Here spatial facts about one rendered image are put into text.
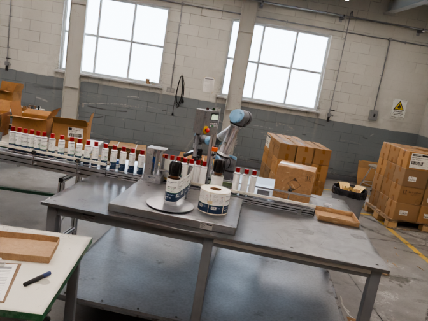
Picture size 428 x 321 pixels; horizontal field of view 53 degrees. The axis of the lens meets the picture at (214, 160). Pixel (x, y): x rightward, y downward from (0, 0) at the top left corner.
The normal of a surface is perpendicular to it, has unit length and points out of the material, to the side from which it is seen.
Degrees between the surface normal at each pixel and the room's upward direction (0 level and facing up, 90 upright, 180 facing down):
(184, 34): 90
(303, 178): 90
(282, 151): 90
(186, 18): 90
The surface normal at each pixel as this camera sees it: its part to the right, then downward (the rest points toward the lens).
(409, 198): 0.06, 0.24
